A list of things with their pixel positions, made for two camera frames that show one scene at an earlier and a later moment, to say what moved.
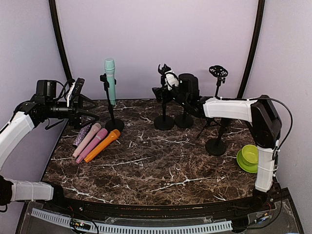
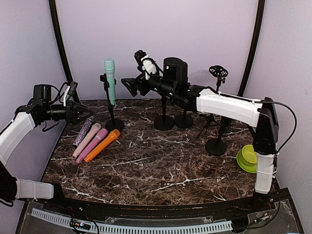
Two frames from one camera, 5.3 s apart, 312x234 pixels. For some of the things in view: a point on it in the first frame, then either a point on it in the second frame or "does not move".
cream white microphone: (93, 130) does not move
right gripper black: (158, 92) → (134, 88)
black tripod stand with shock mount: (221, 72) does not move
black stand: (164, 123) does not move
